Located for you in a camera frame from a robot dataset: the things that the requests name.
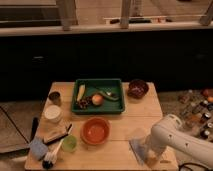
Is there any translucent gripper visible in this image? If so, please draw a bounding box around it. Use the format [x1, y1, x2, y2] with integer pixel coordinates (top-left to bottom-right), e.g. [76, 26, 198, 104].
[145, 136, 166, 168]

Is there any light blue towel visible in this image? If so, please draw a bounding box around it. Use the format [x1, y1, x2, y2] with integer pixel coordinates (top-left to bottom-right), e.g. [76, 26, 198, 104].
[129, 139, 145, 165]

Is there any red orange bowl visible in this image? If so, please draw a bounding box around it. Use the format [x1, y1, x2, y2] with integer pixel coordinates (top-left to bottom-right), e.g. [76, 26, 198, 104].
[80, 117, 110, 145]

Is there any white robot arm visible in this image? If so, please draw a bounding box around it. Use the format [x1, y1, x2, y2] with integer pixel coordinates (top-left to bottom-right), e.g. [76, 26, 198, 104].
[145, 114, 213, 169]

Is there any dark red bowl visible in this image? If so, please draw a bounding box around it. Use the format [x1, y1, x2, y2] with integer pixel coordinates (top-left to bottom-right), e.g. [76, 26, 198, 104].
[127, 79, 149, 99]

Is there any green plastic tray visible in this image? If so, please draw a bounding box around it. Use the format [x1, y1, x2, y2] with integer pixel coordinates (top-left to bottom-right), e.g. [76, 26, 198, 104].
[71, 78, 125, 115]

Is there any orange round fruit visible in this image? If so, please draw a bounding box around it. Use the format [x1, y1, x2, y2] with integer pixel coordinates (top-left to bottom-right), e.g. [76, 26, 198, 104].
[92, 94, 103, 106]

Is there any dark grape bunch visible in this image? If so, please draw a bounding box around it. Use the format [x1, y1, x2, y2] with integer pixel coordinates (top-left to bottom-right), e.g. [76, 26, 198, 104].
[77, 96, 92, 109]

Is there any green plastic cup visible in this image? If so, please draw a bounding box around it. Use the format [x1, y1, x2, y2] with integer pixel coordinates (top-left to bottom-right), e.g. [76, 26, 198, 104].
[62, 135, 77, 152]

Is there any yellow corn cob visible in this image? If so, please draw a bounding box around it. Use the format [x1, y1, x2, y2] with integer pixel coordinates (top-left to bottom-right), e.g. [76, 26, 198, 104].
[76, 84, 85, 102]

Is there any white dish brush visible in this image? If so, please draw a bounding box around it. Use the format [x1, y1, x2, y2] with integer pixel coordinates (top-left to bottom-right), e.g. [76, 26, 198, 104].
[42, 140, 63, 170]

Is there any white round container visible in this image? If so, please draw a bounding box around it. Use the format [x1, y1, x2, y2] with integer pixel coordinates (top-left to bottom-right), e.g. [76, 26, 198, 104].
[44, 105, 62, 123]

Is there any metal cup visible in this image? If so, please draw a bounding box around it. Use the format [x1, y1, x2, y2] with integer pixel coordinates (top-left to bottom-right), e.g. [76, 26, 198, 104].
[48, 91, 61, 106]

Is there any blue sponge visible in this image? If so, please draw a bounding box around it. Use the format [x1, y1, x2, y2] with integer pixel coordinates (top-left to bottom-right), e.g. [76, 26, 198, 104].
[29, 137, 48, 160]

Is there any black flat tool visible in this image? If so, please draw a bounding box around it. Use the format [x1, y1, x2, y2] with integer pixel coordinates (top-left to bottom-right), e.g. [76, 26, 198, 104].
[30, 117, 39, 141]

